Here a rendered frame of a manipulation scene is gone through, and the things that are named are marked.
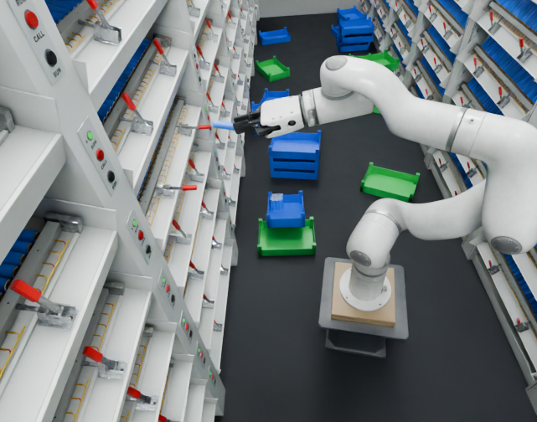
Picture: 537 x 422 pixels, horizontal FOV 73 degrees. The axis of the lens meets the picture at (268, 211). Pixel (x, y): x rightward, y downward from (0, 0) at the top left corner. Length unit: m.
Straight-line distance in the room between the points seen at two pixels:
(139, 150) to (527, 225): 0.77
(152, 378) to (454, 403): 1.19
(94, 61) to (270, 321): 1.34
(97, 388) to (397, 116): 0.75
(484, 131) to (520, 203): 0.15
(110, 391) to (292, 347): 1.08
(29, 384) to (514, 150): 0.83
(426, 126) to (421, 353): 1.15
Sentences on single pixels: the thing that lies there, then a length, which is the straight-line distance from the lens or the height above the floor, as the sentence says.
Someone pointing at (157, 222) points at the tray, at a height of 0.93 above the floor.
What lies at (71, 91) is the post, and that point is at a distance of 0.57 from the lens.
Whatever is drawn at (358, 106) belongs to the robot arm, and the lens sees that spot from 0.88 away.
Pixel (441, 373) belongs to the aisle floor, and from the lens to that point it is 1.74.
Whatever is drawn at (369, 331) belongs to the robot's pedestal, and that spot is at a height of 0.28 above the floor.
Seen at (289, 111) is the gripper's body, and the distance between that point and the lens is 0.88.
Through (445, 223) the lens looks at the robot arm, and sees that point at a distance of 0.97.
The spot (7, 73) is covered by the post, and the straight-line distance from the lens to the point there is 0.52.
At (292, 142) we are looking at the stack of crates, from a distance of 2.35.
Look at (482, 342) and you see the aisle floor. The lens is 1.86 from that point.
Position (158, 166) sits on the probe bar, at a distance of 0.99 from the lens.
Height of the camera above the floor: 1.55
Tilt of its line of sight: 46 degrees down
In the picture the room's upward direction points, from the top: 6 degrees counter-clockwise
